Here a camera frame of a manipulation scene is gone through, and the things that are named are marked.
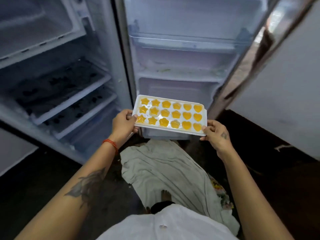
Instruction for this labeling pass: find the person's right hand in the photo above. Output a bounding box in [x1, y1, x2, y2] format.
[199, 119, 236, 161]

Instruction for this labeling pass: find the person's left hand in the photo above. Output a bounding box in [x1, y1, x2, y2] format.
[109, 109, 139, 148]

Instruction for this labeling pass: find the white ice tray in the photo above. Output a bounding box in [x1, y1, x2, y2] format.
[131, 94, 208, 137]

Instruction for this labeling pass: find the white refrigerator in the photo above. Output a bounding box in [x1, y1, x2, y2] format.
[0, 0, 318, 165]

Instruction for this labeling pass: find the person's right forearm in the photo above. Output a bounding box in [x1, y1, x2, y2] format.
[221, 147, 296, 240]

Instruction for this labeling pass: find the person's left forearm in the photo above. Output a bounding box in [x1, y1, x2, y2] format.
[15, 141, 118, 240]

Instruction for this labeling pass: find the person's foot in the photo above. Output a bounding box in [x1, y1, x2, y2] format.
[160, 189, 173, 204]

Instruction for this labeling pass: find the floral patterned cloth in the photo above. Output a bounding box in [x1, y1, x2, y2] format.
[208, 174, 235, 211]

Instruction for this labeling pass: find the crumpled white cloth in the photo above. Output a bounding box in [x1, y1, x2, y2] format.
[120, 139, 241, 236]

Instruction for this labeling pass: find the pale pink shirt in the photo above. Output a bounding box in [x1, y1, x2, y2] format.
[96, 204, 240, 240]

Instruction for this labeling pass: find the white freezer compartment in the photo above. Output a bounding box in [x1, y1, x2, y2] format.
[0, 0, 87, 70]

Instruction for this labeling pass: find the red thread bracelet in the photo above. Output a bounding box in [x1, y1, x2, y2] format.
[102, 138, 119, 156]

